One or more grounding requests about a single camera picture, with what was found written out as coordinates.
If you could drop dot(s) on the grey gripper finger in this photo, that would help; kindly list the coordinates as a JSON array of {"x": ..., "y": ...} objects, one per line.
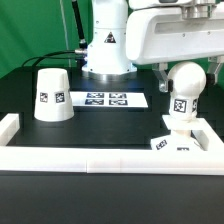
[
  {"x": 216, "y": 63},
  {"x": 160, "y": 71}
]

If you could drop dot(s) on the white lamp shade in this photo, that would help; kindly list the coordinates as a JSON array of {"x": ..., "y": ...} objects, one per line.
[{"x": 53, "y": 101}]

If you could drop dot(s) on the white foam border frame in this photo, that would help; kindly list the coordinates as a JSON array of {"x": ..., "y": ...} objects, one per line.
[{"x": 207, "y": 161}]

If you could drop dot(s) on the white lamp base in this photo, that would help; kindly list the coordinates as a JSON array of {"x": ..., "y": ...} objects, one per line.
[{"x": 180, "y": 137}]

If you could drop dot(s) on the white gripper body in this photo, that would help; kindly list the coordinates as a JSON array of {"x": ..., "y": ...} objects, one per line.
[{"x": 160, "y": 35}]

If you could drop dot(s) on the white lamp bulb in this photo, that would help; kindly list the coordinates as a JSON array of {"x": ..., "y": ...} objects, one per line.
[{"x": 189, "y": 81}]

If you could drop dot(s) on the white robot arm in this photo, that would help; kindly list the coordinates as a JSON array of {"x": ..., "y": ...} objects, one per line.
[{"x": 106, "y": 54}]

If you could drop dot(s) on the white marker sheet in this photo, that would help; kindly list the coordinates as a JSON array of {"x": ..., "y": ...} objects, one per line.
[{"x": 109, "y": 99}]

